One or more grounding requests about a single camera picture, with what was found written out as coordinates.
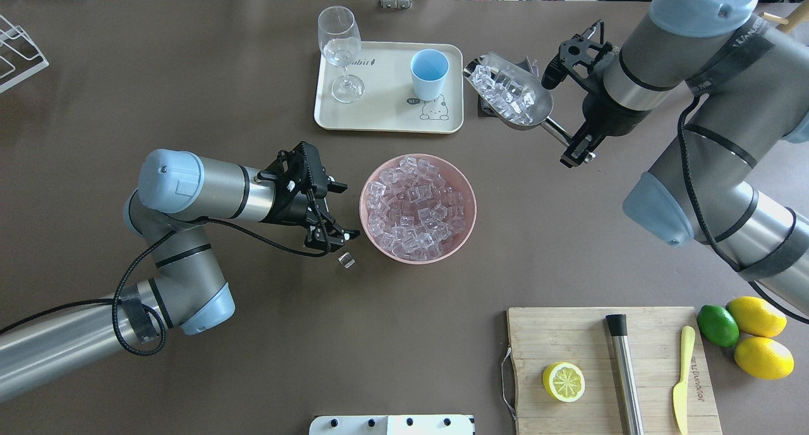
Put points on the cream rabbit tray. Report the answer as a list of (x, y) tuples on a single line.
[(389, 103)]

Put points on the clear wine glass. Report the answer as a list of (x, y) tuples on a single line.
[(340, 44)]

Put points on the pile of clear ice cubes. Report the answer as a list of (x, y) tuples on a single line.
[(414, 210)]

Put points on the lower whole lemon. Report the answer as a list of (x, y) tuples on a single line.
[(764, 358)]

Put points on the stray clear ice cube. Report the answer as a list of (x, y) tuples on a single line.
[(346, 260)]

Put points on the steel muddler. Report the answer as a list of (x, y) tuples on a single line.
[(616, 323)]

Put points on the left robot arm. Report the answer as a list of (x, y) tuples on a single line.
[(176, 280)]

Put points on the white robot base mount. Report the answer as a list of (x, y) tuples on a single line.
[(394, 424)]

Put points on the grey folded cloth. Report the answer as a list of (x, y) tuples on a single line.
[(485, 109)]

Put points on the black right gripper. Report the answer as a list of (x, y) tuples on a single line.
[(604, 118)]

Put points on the half lemon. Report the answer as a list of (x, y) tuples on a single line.
[(563, 381)]

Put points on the pink bowl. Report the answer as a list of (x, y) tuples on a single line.
[(417, 255)]

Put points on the green lime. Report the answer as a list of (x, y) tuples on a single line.
[(718, 326)]

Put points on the yellow plastic knife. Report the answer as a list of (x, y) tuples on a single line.
[(679, 393)]

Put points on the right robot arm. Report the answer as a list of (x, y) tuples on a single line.
[(749, 87)]

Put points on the wooden cutting board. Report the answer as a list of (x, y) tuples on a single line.
[(541, 336)]

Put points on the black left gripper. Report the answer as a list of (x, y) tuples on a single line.
[(285, 208)]

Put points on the light blue cup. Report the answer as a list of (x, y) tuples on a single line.
[(429, 69)]

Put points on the white wire cup rack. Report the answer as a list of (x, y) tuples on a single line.
[(20, 55)]

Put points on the whole lemon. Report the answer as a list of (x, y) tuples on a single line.
[(764, 358), (757, 317)]

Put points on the upper whole lemon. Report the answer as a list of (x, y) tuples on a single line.
[(757, 317)]

